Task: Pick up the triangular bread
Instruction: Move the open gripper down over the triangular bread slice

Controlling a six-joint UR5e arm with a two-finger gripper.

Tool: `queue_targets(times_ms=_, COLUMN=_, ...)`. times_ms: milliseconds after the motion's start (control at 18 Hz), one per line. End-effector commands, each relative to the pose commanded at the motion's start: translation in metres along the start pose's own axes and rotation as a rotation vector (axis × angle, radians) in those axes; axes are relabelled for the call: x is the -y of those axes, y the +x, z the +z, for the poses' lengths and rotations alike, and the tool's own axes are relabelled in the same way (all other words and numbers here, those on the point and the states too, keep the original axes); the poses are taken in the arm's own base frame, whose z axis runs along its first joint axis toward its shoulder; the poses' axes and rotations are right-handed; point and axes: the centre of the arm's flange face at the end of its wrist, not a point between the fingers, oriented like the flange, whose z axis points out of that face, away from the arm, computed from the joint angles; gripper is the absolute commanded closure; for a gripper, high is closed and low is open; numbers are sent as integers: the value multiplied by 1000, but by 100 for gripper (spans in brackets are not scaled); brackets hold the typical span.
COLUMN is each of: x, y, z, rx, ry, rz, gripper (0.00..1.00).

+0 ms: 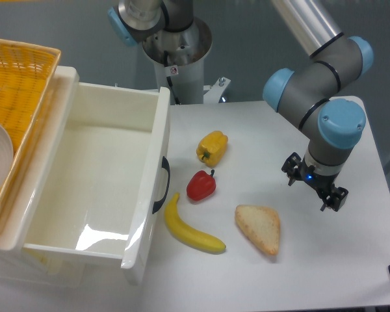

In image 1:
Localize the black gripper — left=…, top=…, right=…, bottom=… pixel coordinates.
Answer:
left=281, top=152, right=348, bottom=212

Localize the triangle bread slice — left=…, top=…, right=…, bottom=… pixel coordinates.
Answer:
left=235, top=205, right=281, bottom=255

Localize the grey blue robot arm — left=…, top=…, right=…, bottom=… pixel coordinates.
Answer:
left=107, top=1, right=374, bottom=211

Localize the yellow bell pepper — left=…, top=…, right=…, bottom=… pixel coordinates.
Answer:
left=196, top=131, right=228, bottom=168

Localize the red bell pepper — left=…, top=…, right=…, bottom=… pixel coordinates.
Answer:
left=187, top=169, right=216, bottom=202

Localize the yellow banana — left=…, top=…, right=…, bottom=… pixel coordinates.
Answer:
left=164, top=192, right=226, bottom=254

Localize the white plastic drawer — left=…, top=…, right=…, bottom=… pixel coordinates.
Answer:
left=25, top=83, right=170, bottom=285

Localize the yellow woven basket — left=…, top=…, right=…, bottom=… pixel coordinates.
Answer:
left=0, top=39, right=61, bottom=220

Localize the white drawer cabinet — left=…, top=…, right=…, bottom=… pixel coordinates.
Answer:
left=0, top=66, right=84, bottom=287

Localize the metal mounting bracket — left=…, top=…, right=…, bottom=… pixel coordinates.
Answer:
left=203, top=77, right=231, bottom=105

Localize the black drawer handle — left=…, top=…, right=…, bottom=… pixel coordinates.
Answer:
left=152, top=156, right=171, bottom=215

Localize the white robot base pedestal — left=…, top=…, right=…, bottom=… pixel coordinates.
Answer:
left=142, top=18, right=212, bottom=105

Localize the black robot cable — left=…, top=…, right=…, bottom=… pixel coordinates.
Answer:
left=162, top=51, right=183, bottom=105

